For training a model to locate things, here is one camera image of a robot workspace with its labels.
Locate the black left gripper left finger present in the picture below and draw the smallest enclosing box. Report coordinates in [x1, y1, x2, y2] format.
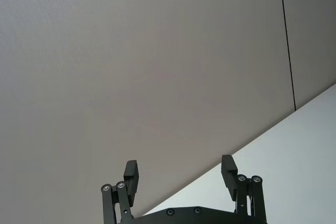
[100, 159, 140, 224]

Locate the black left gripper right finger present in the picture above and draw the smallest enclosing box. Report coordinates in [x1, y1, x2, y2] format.
[221, 154, 267, 224]

